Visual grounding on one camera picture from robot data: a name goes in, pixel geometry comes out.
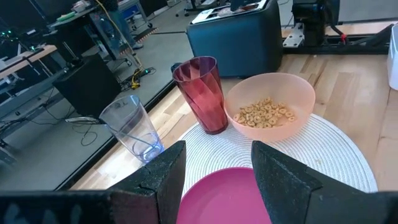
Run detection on yellow floor cable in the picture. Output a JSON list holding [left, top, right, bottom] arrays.
[[95, 0, 146, 90]]

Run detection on black cabinet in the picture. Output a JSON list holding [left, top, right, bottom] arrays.
[[52, 54, 122, 119]]

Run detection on pink plastic plate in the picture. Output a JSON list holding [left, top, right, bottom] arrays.
[[176, 167, 273, 224]]

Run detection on clear plastic tumbler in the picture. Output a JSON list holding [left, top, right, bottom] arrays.
[[98, 95, 165, 164]]

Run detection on white plastic bin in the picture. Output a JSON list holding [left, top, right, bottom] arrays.
[[387, 24, 398, 91]]

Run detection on white round woven placemat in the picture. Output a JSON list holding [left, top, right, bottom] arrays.
[[177, 113, 379, 200]]

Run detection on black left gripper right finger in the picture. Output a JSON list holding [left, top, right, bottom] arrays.
[[251, 140, 398, 224]]

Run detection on cereal rings heap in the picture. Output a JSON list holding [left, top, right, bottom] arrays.
[[232, 96, 296, 129]]

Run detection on red faceted tumbler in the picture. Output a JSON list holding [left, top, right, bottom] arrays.
[[172, 55, 229, 135]]

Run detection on person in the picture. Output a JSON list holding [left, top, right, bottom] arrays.
[[99, 0, 144, 50]]

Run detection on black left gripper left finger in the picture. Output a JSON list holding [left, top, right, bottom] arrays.
[[0, 140, 187, 224]]

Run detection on peach plastic bowl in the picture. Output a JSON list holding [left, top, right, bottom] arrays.
[[224, 72, 317, 143]]

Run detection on black toaster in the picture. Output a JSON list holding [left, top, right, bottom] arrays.
[[185, 0, 284, 78]]

